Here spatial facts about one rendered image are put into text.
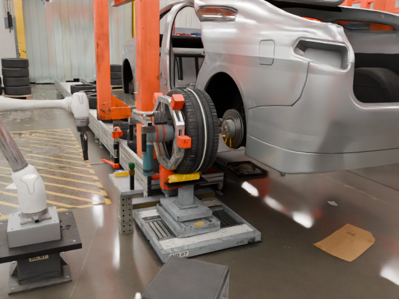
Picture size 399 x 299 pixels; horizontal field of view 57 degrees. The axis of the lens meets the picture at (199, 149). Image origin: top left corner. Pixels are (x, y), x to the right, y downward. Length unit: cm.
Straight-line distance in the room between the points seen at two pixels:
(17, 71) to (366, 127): 951
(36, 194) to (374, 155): 211
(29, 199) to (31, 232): 20
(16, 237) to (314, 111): 188
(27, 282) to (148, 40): 196
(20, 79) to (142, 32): 795
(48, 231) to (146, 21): 174
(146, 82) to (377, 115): 178
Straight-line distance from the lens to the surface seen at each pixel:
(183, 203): 301
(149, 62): 312
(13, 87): 1085
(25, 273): 264
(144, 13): 312
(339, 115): 220
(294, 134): 223
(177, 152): 259
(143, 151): 260
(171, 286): 193
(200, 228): 289
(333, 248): 314
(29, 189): 246
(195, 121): 256
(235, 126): 295
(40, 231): 247
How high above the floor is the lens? 147
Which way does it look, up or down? 15 degrees down
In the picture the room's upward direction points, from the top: 2 degrees clockwise
